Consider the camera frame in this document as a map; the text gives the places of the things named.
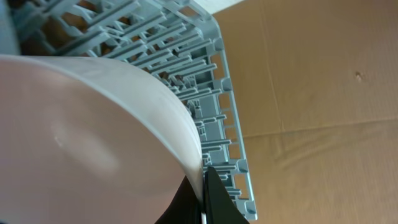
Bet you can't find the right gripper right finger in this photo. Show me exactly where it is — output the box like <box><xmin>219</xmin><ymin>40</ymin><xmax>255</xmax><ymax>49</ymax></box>
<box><xmin>203</xmin><ymin>167</ymin><xmax>249</xmax><ymax>224</ymax></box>

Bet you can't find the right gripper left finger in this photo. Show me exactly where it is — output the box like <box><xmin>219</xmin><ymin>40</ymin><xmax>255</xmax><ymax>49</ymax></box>
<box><xmin>155</xmin><ymin>177</ymin><xmax>201</xmax><ymax>224</ymax></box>

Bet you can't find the white shallow bowl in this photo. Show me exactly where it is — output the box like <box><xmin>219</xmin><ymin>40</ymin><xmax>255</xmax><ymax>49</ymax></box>
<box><xmin>1</xmin><ymin>55</ymin><xmax>203</xmax><ymax>223</ymax></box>

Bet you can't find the grey dishwasher rack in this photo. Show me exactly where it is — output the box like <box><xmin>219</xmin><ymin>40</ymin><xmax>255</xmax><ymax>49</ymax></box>
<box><xmin>1</xmin><ymin>0</ymin><xmax>257</xmax><ymax>220</ymax></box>

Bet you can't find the brown cardboard sheet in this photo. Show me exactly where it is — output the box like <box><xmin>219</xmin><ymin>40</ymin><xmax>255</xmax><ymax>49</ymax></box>
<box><xmin>215</xmin><ymin>0</ymin><xmax>397</xmax><ymax>223</ymax></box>

